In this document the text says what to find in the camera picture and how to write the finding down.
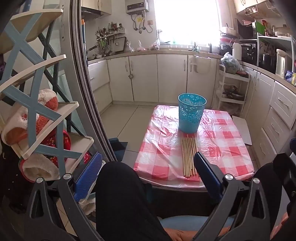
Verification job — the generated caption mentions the person's leg black trousers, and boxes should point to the person's leg black trousers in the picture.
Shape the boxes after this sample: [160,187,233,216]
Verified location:
[252,162,296,223]
[95,161,178,241]

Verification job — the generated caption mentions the person's right leg black trousers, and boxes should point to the person's right leg black trousers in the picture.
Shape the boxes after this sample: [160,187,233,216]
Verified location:
[252,162,296,223]

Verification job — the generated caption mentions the blue perforated plastic basket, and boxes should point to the blue perforated plastic basket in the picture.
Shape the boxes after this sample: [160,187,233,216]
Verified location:
[178,93,207,133]

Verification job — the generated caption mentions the white rolling cart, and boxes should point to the white rolling cart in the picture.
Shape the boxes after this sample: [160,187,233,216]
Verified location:
[216,64,250,116]

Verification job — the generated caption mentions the white hanging bin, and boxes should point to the white hanging bin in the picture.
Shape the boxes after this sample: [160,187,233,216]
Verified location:
[188,55,211,75]

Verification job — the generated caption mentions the cream drawer cabinet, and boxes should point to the cream drawer cabinet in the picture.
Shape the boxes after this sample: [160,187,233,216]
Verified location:
[88,59,114,114]

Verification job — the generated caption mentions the white thermos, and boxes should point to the white thermos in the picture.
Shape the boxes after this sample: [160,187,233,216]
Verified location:
[232,41,242,61]

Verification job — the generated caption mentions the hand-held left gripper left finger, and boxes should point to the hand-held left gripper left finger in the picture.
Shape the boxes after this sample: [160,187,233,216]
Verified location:
[24,152,103,241]

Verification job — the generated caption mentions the white metal shelf rack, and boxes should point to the white metal shelf rack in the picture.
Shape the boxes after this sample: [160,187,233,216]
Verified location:
[257,35,296,75]

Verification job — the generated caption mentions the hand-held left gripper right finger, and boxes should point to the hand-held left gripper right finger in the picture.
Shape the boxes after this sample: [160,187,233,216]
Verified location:
[193,151,272,241]

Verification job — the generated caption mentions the black microwave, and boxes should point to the black microwave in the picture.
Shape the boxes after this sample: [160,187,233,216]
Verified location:
[237,19,257,39]

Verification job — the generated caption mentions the green cutting board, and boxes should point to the green cutting board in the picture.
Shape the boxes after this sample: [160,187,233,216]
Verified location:
[255,21,266,37]

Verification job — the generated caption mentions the cream base cabinet with drawers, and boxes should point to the cream base cabinet with drawers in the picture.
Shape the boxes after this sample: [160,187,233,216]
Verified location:
[240,66,296,167]

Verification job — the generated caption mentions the dark tray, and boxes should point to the dark tray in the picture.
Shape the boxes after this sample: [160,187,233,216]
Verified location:
[113,37,127,52]

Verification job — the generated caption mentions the blue and cream shoe rack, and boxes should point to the blue and cream shoe rack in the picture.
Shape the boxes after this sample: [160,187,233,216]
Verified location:
[0,9,95,186]

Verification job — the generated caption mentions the blue yellow box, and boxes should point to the blue yellow box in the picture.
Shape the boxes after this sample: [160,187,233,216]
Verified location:
[285,71,296,84]

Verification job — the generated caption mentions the cream base cabinet with doors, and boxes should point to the cream base cabinet with doors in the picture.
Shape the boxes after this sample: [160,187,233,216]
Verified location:
[106,53,223,103]

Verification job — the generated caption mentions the red patterned slipper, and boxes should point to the red patterned slipper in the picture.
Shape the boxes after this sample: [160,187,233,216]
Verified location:
[40,130,72,163]

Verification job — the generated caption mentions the cream upper cabinet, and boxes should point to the cream upper cabinet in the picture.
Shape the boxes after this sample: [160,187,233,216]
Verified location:
[81,0,112,15]
[233,0,273,13]

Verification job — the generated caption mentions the blue stool seat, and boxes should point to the blue stool seat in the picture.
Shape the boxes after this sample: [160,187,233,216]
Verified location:
[159,215,234,232]

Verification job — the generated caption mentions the person's left leg black trousers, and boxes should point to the person's left leg black trousers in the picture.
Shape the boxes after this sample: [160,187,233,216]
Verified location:
[95,161,178,241]

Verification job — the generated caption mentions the white flat board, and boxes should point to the white flat board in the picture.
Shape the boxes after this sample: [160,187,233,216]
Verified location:
[232,115,253,146]

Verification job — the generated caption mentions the black toaster oven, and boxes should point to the black toaster oven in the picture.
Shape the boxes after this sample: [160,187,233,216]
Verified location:
[243,43,258,66]

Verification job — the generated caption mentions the wall rack with utensils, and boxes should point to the wall rack with utensils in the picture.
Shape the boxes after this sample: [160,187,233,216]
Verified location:
[95,22,125,57]

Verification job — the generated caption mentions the orange cushion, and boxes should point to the orange cushion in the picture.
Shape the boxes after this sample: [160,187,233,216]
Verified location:
[165,228,232,241]

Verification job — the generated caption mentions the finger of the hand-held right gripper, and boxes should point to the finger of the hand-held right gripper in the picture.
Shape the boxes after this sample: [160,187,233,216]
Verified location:
[273,137,296,194]

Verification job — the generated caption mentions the range hood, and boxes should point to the range hood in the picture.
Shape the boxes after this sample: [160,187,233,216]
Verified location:
[81,6,104,21]

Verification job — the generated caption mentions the wall water heater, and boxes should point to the wall water heater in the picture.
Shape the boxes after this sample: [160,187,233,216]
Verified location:
[125,0,149,15]

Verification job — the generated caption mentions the pots on cart shelf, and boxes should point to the pots on cart shelf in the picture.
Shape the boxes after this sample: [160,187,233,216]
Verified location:
[222,85,245,101]

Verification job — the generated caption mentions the stacked dishes and lids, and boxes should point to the stacked dishes and lids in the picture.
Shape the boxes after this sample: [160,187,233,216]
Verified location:
[220,27,237,47]

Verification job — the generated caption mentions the dark cooking pot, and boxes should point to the dark cooking pot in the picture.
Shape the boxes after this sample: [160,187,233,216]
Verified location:
[259,53,277,72]

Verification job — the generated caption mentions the wire dish rack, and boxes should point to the wire dish rack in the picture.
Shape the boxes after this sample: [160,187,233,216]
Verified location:
[244,6,281,19]

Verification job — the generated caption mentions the water heater hoses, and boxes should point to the water heater hoses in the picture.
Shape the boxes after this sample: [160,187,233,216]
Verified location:
[131,13,153,34]

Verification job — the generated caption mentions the bright window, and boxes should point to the bright window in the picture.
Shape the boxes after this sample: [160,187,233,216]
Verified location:
[154,0,222,45]

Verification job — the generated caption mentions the orange white plush slipper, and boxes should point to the orange white plush slipper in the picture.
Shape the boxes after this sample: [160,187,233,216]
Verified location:
[1,89,59,146]

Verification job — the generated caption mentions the pink checked plastic tablecloth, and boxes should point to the pink checked plastic tablecloth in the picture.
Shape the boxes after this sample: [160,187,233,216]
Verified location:
[133,105,255,182]

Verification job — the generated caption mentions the sliding door frame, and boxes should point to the sliding door frame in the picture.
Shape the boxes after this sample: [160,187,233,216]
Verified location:
[68,0,117,163]

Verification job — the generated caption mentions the plastic bag of greens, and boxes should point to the plastic bag of greens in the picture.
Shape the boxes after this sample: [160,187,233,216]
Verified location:
[220,52,244,75]

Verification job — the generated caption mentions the row of wooden chopsticks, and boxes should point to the row of wooden chopsticks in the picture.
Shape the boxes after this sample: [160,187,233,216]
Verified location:
[181,138,200,178]

